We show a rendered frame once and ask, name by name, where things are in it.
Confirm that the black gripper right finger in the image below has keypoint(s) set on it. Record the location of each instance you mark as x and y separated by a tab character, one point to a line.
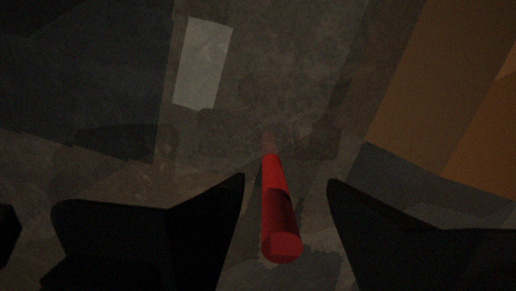
389	250

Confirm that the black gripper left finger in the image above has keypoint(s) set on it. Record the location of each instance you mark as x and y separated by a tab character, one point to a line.
188	242

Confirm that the red peg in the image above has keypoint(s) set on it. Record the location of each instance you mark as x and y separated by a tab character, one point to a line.
280	238

